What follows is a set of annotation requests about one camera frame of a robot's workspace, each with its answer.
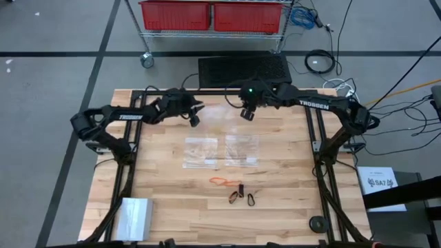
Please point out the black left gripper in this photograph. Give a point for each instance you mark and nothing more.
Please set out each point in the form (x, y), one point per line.
(174, 105)

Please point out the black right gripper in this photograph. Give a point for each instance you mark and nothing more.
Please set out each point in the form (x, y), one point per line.
(258, 96)

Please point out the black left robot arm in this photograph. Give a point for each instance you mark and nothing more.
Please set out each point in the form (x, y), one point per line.
(131, 116)

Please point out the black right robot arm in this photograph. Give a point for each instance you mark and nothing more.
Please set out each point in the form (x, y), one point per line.
(313, 103)

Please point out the black perforated floor box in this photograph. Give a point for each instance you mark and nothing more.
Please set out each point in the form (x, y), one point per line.
(244, 67)

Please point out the red plastic storage bin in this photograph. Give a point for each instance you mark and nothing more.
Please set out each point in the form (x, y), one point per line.
(246, 17)
(174, 15)

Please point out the white power strip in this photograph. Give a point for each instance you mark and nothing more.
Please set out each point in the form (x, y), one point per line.
(350, 93)

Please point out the silver rectangular box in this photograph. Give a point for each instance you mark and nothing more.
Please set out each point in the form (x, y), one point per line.
(134, 220)

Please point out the black round disc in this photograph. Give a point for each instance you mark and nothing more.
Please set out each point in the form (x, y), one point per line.
(318, 224)

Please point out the white SA7 printed sheet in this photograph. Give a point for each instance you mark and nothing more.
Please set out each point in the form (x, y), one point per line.
(379, 196)

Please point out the black bar stand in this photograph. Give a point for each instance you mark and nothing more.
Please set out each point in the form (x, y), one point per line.
(406, 193)

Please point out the grey chair edge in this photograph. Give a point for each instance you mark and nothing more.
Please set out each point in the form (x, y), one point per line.
(437, 100)

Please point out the grey cart top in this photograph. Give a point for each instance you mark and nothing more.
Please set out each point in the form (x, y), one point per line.
(396, 227)

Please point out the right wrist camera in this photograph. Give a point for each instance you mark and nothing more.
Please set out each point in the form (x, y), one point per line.
(247, 115)

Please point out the black aluminium table frame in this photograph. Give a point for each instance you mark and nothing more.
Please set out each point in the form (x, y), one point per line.
(155, 92)

